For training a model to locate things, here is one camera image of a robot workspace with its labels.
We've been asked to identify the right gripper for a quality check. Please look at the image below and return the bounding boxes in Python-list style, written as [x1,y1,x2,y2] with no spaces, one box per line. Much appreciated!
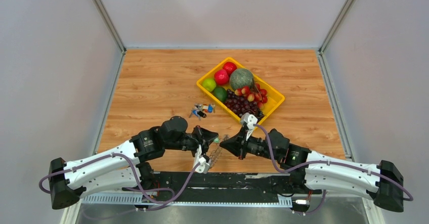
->
[220,127,279,162]

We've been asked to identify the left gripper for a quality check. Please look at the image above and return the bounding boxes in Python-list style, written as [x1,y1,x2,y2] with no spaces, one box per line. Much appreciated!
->
[165,125,218,160]

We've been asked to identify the keyring chain with green tag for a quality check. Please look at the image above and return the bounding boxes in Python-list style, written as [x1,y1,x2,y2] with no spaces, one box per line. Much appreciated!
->
[207,135,231,168]

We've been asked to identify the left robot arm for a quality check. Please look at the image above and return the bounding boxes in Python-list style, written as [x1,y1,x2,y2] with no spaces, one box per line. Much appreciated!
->
[45,116,219,210]

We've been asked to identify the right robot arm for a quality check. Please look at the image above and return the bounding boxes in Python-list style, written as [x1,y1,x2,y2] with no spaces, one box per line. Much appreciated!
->
[220,126,405,212]

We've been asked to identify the pile of tagged keys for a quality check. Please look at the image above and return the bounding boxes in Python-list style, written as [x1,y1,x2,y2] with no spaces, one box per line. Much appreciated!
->
[189,103,216,120]

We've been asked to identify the purple grape bunch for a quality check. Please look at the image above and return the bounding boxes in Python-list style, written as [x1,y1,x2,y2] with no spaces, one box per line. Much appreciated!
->
[224,89,265,120]

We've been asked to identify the dark green lime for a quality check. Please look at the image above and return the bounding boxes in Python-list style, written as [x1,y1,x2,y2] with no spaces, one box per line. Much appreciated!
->
[212,86,228,103]

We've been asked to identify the light green apple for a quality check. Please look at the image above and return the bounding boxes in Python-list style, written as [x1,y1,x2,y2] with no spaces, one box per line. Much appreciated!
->
[201,78,217,93]

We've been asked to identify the yellow plastic tray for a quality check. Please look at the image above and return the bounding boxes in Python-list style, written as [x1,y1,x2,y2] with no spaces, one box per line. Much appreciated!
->
[196,57,285,124]

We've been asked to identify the red apple near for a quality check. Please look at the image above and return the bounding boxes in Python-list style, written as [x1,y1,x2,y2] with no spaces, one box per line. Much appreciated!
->
[213,69,229,85]

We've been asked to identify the red apple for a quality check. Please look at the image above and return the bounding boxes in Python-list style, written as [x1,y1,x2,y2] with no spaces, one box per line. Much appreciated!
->
[223,61,237,76]
[213,69,229,85]

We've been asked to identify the green netted melon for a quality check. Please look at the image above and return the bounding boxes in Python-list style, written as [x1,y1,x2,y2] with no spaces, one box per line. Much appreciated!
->
[229,68,254,90]

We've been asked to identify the red apple far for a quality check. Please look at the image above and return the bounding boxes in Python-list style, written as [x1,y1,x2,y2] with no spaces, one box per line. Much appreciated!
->
[223,61,237,76]

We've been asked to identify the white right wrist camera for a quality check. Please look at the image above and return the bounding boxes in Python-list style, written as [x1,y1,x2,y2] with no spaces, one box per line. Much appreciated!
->
[240,112,258,141]

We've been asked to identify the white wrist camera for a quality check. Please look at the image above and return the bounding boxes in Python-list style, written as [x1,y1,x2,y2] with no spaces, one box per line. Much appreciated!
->
[193,145,211,174]
[240,112,258,141]

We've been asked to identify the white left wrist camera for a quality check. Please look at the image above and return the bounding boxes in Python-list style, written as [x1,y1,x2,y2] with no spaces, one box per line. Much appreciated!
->
[193,145,211,174]

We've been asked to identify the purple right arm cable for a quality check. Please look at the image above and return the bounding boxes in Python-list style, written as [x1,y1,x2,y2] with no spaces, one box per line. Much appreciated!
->
[253,124,414,202]

